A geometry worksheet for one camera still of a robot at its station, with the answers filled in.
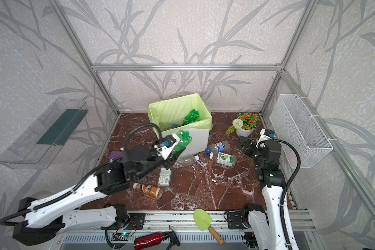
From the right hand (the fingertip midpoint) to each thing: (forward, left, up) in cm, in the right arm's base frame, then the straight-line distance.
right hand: (246, 135), depth 76 cm
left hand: (-10, +30, +12) cm, 34 cm away
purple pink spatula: (+3, +77, -25) cm, 81 cm away
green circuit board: (-39, +60, -26) cm, 76 cm away
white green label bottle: (-13, +42, -21) cm, 49 cm away
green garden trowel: (-33, +22, -24) cm, 46 cm away
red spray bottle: (-40, +43, -19) cm, 62 cm away
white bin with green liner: (+18, +44, -3) cm, 48 cm away
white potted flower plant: (+16, -4, -12) cm, 21 cm away
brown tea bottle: (-20, +48, -19) cm, 55 cm away
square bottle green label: (-2, +7, -22) cm, 23 cm away
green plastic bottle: (+20, +27, -7) cm, 34 cm away
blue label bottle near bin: (+6, +11, -21) cm, 25 cm away
